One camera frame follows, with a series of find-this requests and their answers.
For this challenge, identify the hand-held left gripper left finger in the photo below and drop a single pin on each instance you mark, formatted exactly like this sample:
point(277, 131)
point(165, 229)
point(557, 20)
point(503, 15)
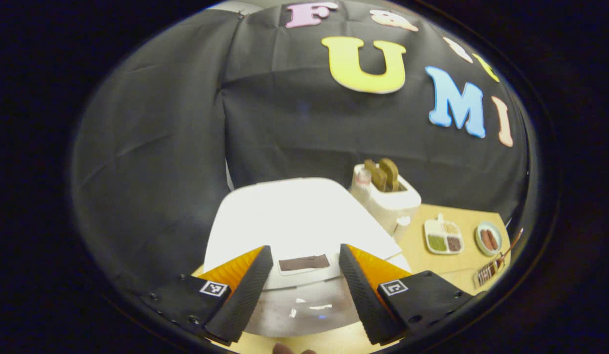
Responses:
point(240, 302)

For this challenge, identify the clear plastic water bottle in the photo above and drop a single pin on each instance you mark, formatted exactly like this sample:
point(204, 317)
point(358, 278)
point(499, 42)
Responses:
point(363, 178)

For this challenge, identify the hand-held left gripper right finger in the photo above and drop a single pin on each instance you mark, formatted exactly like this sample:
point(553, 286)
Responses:
point(363, 302)

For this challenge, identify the white rice cooker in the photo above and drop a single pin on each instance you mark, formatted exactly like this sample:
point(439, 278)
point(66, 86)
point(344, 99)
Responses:
point(294, 216)

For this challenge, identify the white divided dish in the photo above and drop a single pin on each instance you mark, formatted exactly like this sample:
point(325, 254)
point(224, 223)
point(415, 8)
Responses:
point(435, 227)

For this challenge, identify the green plate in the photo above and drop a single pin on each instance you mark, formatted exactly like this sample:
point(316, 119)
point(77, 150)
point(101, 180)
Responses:
point(479, 246)

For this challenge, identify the yellow soybeans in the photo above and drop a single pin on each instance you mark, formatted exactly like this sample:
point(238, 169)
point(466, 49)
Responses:
point(451, 229)

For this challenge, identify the red sausage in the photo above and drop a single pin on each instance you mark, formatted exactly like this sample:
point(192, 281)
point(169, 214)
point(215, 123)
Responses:
point(485, 240)
point(493, 238)

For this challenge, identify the white toaster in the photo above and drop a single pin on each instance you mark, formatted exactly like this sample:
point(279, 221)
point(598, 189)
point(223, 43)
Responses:
point(393, 206)

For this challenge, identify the dark red beans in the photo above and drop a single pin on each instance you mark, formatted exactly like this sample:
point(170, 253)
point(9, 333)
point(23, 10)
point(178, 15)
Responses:
point(454, 244)

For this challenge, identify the black backdrop cloth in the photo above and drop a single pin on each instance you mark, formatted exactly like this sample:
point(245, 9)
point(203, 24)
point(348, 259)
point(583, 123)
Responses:
point(162, 147)

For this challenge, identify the green mung beans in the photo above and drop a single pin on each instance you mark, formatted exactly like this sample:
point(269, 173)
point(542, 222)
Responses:
point(436, 242)

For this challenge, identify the brown toast slice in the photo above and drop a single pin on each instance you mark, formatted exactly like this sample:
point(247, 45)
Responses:
point(377, 176)
point(390, 173)

